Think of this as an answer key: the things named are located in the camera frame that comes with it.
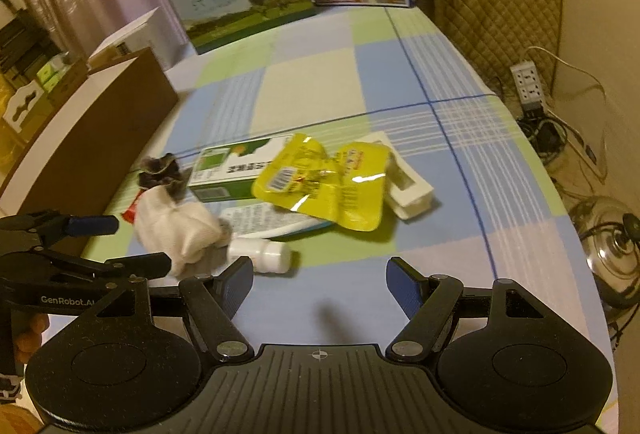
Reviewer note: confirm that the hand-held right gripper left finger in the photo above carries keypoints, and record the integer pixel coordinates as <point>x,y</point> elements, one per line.
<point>241,278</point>

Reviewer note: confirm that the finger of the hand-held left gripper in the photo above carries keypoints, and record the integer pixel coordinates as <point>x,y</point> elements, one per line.
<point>135,265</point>
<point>92,225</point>

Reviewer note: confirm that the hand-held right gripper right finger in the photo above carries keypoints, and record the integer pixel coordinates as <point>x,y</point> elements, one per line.
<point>401,286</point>

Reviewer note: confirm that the red candy packet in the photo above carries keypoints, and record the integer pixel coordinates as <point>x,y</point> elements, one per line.
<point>131,210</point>

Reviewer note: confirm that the white printed sachet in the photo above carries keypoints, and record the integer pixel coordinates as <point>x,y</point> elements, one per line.
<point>265,220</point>

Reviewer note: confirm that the brown box with white inside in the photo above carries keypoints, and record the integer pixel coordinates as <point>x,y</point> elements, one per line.
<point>85,129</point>

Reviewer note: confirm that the person's left hand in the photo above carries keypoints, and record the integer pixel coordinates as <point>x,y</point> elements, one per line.
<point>30,333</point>

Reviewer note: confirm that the small white plastic bottle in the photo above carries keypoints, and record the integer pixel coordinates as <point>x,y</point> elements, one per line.
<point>260,256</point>

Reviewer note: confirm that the white cloth bundle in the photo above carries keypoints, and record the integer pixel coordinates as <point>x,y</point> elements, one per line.
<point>175,230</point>

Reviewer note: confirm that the dark crumpled wrapper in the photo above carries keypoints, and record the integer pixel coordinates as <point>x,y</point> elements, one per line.
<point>161,175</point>

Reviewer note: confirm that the white small box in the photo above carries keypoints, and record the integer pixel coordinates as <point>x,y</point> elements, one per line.
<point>411,186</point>

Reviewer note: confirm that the yellow foil pouch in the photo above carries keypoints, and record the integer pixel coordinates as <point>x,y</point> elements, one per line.
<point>362,189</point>
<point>287,171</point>

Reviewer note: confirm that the green and white carton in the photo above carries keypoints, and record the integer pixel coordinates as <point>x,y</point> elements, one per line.
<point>230,170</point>

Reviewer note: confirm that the loose green tissue packets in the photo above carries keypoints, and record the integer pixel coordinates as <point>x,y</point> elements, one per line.
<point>51,71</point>

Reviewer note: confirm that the white cardboard box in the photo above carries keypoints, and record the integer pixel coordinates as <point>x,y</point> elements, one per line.
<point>137,36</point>

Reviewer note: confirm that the stainless steel pot lid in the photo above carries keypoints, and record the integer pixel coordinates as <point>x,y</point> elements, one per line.
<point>607,246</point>

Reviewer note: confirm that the white power strip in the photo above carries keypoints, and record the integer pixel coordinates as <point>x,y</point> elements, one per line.
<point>527,85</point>

